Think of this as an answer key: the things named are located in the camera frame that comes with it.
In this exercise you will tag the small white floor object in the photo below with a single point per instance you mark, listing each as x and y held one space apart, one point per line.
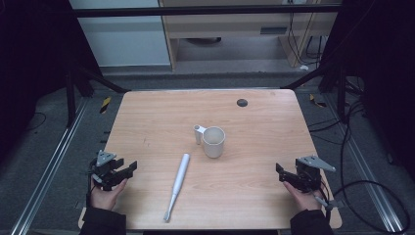
304 67

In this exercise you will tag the white electric toothbrush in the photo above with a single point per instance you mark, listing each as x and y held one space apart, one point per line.
178 184

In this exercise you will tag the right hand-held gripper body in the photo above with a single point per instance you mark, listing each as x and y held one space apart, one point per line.
310 174

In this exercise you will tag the aluminium floor rail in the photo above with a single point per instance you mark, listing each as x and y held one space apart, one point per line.
49 169
368 182

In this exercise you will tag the person's left hand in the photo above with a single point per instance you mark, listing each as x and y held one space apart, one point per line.
106 197

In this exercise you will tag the black curtain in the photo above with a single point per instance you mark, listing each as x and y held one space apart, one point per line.
385 65
32 65

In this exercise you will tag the person's right hand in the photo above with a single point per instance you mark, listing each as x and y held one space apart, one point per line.
303 199

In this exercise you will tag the black metal stand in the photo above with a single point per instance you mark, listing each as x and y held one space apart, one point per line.
70 98
341 94

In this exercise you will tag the black horizontal frame bar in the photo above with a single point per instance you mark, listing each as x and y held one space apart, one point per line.
195 11

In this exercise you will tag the dark round table grommet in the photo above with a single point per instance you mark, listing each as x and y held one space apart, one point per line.
242 103

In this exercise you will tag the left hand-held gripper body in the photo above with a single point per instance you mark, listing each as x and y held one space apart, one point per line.
105 169

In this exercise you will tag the white cabinet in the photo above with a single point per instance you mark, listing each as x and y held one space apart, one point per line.
127 39

